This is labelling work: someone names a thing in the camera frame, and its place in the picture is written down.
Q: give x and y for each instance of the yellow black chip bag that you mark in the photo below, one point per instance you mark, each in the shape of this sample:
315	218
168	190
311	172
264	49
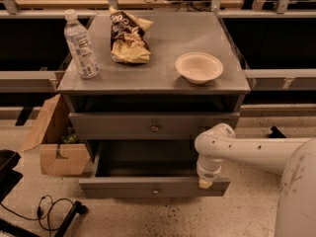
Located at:
127	38

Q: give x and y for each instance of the grey drawer cabinet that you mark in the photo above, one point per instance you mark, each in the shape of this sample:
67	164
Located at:
157	87

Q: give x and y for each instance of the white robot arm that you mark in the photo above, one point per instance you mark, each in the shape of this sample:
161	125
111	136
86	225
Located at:
293	158

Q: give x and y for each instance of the black stand leg right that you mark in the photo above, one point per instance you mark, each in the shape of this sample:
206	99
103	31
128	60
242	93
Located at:
276	133

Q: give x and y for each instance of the grey top drawer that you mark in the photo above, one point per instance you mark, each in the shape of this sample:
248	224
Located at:
120	126

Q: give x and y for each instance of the grey drawer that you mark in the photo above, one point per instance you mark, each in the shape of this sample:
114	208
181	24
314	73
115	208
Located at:
148	169
120	126

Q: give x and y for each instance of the black bin left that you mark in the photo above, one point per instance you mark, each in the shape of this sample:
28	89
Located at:
9	178

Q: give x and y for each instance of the clear plastic water bottle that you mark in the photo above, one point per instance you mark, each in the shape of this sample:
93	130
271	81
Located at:
80	45

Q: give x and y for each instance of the brown cardboard box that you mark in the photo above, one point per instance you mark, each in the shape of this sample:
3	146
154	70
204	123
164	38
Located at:
56	157

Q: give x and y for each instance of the white paper bowl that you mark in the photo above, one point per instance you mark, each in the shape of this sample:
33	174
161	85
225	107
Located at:
199	67

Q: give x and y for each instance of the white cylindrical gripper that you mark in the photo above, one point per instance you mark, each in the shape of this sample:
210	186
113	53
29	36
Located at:
208	175

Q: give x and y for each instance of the black stand base left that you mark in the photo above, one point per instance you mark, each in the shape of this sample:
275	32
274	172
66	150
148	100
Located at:
15	231

